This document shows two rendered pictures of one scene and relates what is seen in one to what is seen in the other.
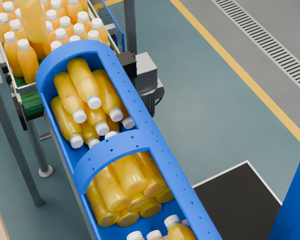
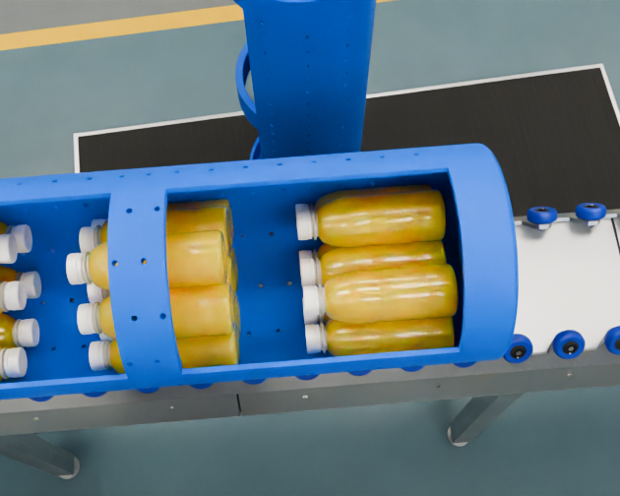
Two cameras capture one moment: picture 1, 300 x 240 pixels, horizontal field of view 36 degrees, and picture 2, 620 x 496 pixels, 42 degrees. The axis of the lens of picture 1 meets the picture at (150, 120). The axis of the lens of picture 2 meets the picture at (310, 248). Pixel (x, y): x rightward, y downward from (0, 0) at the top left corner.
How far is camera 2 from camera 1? 55 cm
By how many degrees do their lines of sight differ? 37
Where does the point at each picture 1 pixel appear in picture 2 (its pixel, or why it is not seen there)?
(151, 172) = (194, 219)
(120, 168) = (173, 268)
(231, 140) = (7, 148)
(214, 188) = not seen: hidden behind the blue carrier
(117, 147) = (144, 246)
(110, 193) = (208, 311)
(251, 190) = (134, 155)
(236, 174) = (93, 164)
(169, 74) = not seen: outside the picture
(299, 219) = (312, 62)
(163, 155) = (192, 174)
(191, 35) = not seen: outside the picture
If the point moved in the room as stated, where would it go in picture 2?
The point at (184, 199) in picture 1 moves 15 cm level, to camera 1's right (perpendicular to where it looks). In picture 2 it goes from (306, 169) to (342, 71)
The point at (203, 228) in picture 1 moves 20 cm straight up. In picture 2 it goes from (374, 160) to (388, 65)
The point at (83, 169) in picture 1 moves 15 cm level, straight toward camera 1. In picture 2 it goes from (145, 341) to (274, 347)
